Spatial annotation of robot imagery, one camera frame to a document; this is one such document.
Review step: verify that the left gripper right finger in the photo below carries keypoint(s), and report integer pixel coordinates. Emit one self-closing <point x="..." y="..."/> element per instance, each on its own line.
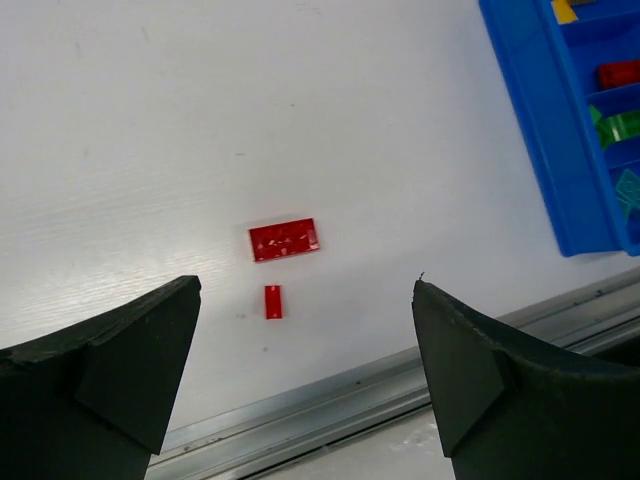
<point x="511" y="406"/>

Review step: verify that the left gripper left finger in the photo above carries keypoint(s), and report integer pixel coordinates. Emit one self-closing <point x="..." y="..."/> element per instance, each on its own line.
<point x="94" y="400"/>

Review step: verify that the tiny red lego brick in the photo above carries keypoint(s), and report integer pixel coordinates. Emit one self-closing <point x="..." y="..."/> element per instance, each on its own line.
<point x="273" y="302"/>

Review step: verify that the large red lego brick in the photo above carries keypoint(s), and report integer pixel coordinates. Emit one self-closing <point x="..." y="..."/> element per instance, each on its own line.
<point x="284" y="239"/>

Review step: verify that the green square lego brick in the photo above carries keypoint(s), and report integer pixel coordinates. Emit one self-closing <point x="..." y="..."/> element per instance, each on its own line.
<point x="618" y="128"/>

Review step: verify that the small red lego brick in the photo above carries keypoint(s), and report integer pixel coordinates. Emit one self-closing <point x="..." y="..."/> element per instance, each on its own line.
<point x="618" y="74"/>

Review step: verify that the yellow lego brick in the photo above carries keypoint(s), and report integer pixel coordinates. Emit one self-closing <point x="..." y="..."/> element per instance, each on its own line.
<point x="563" y="12"/>

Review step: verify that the green curved lego brick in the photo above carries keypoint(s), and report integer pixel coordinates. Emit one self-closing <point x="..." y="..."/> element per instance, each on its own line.
<point x="595" y="115"/>

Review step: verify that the teal square lego brick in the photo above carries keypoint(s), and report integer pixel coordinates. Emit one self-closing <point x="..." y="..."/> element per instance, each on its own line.
<point x="627" y="192"/>

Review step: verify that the blue compartment tray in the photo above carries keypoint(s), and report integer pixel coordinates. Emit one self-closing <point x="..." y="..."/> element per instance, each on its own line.
<point x="550" y="73"/>

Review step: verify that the aluminium frame rail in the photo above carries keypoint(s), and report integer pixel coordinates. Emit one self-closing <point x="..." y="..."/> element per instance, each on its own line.
<point x="253" y="438"/>

